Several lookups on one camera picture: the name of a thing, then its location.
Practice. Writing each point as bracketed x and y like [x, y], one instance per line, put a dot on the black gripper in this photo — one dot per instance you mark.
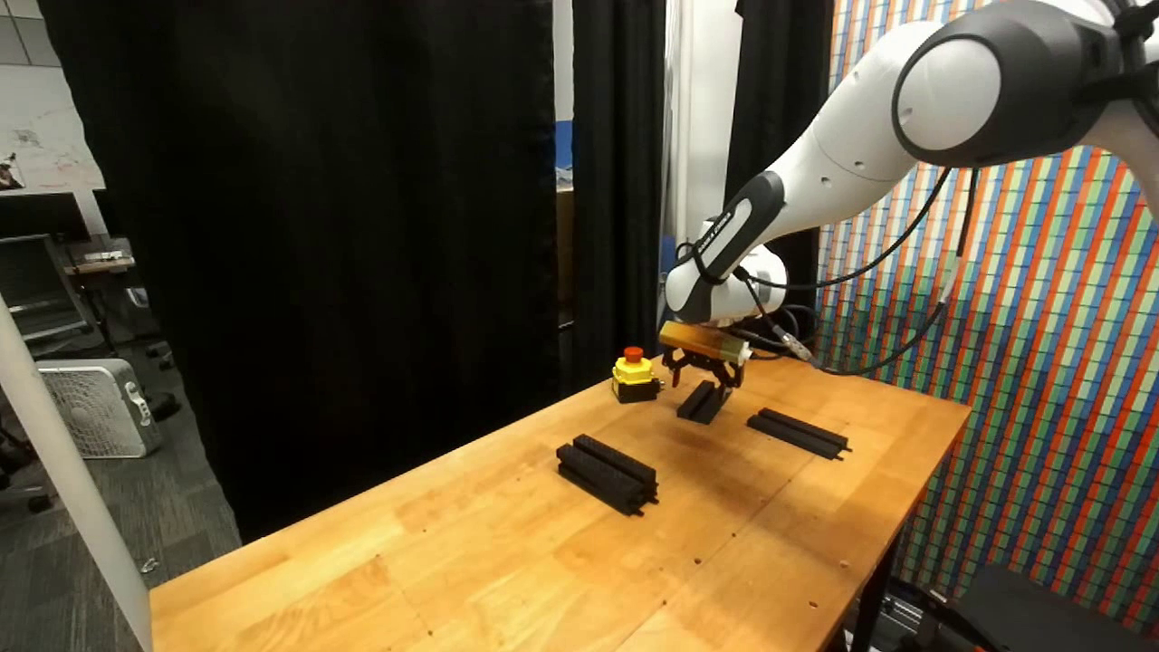
[705, 371]

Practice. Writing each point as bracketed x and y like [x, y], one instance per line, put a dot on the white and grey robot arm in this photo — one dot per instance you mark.
[847, 145]

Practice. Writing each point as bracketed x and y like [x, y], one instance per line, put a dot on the yellow emergency stop button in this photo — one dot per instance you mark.
[635, 371]

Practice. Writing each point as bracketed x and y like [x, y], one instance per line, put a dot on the black box white label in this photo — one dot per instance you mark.
[906, 622]

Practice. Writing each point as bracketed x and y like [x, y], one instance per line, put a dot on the black equipment case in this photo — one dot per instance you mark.
[1052, 617]

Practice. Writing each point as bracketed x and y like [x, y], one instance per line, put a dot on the silver computer case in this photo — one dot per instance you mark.
[94, 404]

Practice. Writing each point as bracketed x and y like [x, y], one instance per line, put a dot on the white board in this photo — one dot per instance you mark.
[40, 132]

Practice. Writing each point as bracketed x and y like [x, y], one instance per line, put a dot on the white frame beam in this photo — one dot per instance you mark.
[702, 120]

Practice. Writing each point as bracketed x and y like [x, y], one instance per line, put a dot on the multicoloured patterned wall panel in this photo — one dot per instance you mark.
[1063, 422]

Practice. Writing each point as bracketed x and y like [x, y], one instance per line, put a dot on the white slanted post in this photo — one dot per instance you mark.
[65, 485]

